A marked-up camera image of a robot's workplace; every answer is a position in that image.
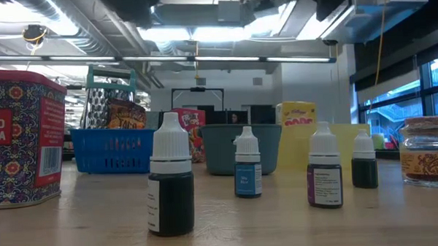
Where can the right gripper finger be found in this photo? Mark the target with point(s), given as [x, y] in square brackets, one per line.
[329, 0]

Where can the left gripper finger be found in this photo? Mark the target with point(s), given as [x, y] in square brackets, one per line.
[134, 9]

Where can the brown taco seasoning packet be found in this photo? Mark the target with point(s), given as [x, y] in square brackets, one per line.
[125, 117]

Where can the yellow Corn Pops box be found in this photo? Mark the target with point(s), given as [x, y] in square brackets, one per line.
[297, 113]

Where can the red-lidded patterned paprika tin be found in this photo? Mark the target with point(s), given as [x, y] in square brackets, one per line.
[22, 144]

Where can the blue-label dropper bottle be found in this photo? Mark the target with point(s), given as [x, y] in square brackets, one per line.
[247, 180]

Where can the linear ceiling light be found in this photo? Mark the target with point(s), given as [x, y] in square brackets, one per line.
[224, 58]

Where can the red Froot Loops box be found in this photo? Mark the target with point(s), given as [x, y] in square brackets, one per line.
[197, 138]

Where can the blue plastic basket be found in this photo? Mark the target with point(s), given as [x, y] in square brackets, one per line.
[110, 152]

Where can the person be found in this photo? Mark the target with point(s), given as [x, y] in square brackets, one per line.
[235, 118]

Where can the pale green container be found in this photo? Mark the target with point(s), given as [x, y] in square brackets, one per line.
[378, 141]

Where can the yellow translucent plastic bin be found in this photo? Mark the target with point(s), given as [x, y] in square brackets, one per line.
[296, 149]

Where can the grey plastic bin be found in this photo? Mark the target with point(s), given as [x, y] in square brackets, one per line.
[220, 152]

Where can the dark green dropper bottle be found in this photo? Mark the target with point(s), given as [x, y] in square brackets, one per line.
[364, 172]

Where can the glass jar cork lid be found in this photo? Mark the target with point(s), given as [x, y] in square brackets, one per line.
[424, 152]

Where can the purple-label dropper bottle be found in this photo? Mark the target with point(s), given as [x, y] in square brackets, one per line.
[323, 187]

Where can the black dropper bottle white label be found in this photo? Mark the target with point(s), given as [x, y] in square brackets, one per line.
[170, 205]

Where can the black dome ceiling camera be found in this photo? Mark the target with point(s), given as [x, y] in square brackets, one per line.
[330, 42]

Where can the grey square wall panel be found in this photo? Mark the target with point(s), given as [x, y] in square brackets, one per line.
[257, 81]
[201, 81]

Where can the black metal rig frame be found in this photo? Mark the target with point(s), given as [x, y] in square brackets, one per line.
[197, 89]

